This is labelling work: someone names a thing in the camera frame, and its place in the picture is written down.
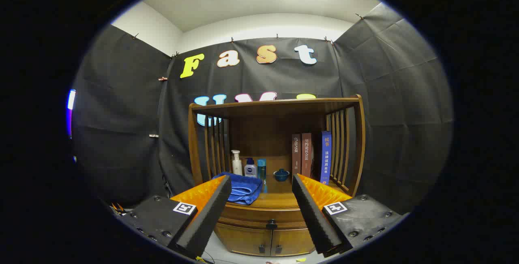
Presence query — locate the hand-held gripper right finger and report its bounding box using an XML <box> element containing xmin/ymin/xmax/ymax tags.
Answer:
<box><xmin>292</xmin><ymin>174</ymin><xmax>408</xmax><ymax>258</ymax></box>

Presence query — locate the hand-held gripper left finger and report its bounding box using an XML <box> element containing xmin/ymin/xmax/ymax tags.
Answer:
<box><xmin>118</xmin><ymin>175</ymin><xmax>232</xmax><ymax>260</ymax></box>

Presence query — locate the wooden drawer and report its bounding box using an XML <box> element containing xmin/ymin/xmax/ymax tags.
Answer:
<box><xmin>217</xmin><ymin>202</ymin><xmax>315</xmax><ymax>231</ymax></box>

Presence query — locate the wooden cabinet door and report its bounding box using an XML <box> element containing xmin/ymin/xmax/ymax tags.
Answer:
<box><xmin>271</xmin><ymin>228</ymin><xmax>316</xmax><ymax>256</ymax></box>
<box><xmin>214</xmin><ymin>223</ymin><xmax>273</xmax><ymax>256</ymax></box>

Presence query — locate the wooden countertop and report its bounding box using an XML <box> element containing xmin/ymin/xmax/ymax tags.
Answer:
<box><xmin>211</xmin><ymin>174</ymin><xmax>351</xmax><ymax>209</ymax></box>

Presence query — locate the wooden cabinet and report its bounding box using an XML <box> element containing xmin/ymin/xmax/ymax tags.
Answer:
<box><xmin>188</xmin><ymin>94</ymin><xmax>366</xmax><ymax>257</ymax></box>

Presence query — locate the blue folded towel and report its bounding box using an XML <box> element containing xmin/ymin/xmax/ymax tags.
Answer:
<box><xmin>212</xmin><ymin>172</ymin><xmax>264</xmax><ymax>206</ymax></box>

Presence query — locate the white pump bottle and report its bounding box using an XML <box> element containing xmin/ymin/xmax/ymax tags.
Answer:
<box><xmin>231</xmin><ymin>150</ymin><xmax>243</xmax><ymax>176</ymax></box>

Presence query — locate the brown book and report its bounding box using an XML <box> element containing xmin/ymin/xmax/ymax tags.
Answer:
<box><xmin>301</xmin><ymin>133</ymin><xmax>313</xmax><ymax>178</ymax></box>
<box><xmin>292</xmin><ymin>135</ymin><xmax>302</xmax><ymax>177</ymax></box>

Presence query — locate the blue book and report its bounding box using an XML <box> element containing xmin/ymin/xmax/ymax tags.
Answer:
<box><xmin>314</xmin><ymin>131</ymin><xmax>332</xmax><ymax>185</ymax></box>

